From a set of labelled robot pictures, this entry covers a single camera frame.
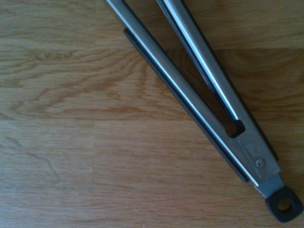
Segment steel tongs with black trim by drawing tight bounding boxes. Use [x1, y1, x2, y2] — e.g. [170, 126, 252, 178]
[106, 0, 304, 224]

